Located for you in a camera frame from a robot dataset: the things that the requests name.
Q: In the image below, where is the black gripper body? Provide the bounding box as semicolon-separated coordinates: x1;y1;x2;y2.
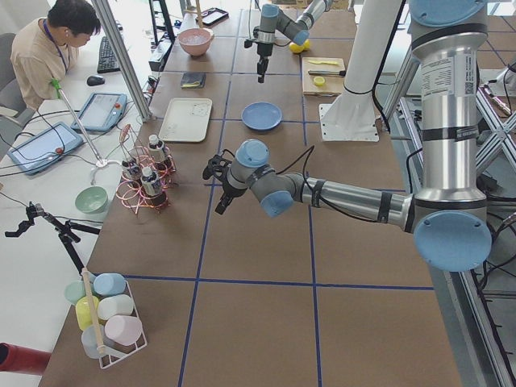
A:
256;41;274;59
222;165;247;198

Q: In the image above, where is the blue plate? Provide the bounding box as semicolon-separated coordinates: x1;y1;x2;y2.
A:
241;102;283;131

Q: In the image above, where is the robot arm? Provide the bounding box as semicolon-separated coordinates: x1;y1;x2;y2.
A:
251;0;333;83
202;1;492;272

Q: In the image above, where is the lemon half slice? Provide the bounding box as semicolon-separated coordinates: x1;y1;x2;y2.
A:
313;76;326;87

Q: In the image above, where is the pink bowl with ice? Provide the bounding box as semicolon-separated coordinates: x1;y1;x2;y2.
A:
177;28;214;57

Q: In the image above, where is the yellow plastic knife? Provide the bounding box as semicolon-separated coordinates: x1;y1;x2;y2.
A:
307;60;339;66

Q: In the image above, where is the wooden cutting board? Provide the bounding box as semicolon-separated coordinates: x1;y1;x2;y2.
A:
302;57;346;96

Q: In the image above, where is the grey folded cloth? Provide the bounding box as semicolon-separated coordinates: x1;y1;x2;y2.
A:
181;72;206;89

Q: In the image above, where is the bottle white cap front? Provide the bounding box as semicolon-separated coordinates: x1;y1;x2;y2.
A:
141;166;163;198

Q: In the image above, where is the bottle white cap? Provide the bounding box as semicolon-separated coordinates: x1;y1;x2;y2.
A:
122;157;141;181
141;166;163;198
148;135;166;162

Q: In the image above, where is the cream bear tray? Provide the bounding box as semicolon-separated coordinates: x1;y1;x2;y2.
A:
158;98;213;143

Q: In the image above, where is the bottle white cap rear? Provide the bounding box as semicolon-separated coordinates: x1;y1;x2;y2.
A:
148;135;166;162

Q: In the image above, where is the bottle white cap left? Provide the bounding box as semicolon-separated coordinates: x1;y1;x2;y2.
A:
122;157;141;181

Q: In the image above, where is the green bowl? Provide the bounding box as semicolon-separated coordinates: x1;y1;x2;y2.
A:
75;186;108;214

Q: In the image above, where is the blue cup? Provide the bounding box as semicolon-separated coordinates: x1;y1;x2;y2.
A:
94;273;126;297

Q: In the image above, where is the blue teach pendant far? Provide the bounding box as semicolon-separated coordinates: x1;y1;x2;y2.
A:
77;92;127;132

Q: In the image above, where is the blue teach pendant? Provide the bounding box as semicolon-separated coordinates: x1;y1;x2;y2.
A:
7;122;84;175
77;92;127;132

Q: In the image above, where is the black keyboard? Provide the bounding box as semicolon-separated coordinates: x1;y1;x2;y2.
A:
97;36;120;74

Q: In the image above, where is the white cup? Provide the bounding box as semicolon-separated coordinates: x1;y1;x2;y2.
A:
97;294;134;320

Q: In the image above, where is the pink cup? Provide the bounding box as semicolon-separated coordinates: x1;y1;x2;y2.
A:
104;315;143;346

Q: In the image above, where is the black computer mouse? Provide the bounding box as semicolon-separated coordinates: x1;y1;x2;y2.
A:
86;75;106;86

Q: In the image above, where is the yellow cup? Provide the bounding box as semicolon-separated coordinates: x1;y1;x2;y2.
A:
75;297;93;331

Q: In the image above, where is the blue teach pendant near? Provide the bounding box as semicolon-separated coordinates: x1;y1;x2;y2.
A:
7;122;84;175

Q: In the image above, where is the silver rod green clip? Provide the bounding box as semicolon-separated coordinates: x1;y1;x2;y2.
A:
50;78;109;170

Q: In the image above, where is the person in beige shirt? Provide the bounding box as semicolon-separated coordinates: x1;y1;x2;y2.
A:
10;0;101;110

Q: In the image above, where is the red cylinder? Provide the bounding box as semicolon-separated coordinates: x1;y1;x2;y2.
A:
1;343;52;376

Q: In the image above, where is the copper wire bottle rack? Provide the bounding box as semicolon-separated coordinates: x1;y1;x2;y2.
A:
115;124;177;214

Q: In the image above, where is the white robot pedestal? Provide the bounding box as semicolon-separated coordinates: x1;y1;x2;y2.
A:
320;0;405;142

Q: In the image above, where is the black camera tripod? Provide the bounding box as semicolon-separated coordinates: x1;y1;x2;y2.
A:
4;201;102;279

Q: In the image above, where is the aluminium frame post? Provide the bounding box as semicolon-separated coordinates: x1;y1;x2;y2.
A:
91;0;152;123

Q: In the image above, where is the white wire cup rack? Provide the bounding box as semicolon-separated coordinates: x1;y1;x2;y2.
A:
74;268;148;369

